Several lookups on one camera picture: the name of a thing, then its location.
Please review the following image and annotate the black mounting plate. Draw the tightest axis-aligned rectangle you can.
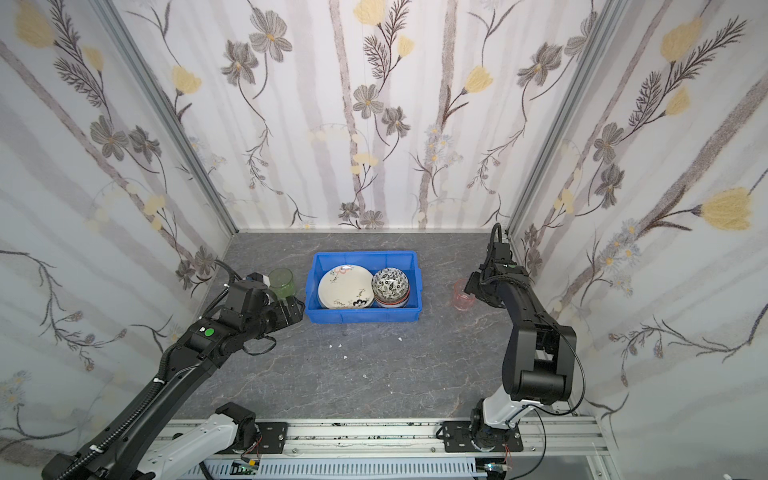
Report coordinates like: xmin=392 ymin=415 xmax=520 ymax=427
xmin=242 ymin=421 xmax=289 ymax=456
xmin=435 ymin=420 xmax=524 ymax=454

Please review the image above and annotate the pink glass cup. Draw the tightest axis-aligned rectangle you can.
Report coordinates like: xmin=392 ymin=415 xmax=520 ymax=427
xmin=452 ymin=282 xmax=476 ymax=311

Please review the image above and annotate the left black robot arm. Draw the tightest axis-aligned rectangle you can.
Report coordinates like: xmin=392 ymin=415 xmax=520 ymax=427
xmin=42 ymin=261 xmax=305 ymax=479

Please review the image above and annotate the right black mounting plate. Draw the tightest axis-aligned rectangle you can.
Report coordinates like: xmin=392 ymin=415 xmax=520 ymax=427
xmin=435 ymin=420 xmax=524 ymax=454

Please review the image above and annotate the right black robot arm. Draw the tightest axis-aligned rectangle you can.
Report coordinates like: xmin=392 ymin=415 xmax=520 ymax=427
xmin=464 ymin=224 xmax=579 ymax=451

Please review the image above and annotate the blue plastic bin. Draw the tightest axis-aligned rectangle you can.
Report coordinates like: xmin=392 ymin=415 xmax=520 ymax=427
xmin=305 ymin=250 xmax=423 ymax=324

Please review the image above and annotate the red patterned bottom bowl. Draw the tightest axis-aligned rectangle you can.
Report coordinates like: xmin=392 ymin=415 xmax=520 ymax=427
xmin=375 ymin=297 xmax=409 ymax=309

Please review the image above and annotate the cream plum blossom plate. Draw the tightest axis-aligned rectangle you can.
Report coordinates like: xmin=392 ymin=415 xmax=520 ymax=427
xmin=318 ymin=265 xmax=374 ymax=309

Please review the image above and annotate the green glass cup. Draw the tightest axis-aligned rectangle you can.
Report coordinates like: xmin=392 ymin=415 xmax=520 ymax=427
xmin=268 ymin=267 xmax=296 ymax=300

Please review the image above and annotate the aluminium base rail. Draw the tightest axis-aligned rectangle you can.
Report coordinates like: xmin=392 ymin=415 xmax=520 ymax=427
xmin=110 ymin=416 xmax=619 ymax=480

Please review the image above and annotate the white slotted cable duct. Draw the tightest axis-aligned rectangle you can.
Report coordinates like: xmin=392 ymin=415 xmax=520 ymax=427
xmin=204 ymin=458 xmax=487 ymax=479

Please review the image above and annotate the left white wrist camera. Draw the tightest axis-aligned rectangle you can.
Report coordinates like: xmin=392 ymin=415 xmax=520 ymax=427
xmin=246 ymin=272 xmax=270 ymax=288

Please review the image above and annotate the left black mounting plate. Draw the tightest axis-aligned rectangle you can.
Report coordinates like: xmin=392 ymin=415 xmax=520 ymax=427
xmin=242 ymin=421 xmax=289 ymax=456

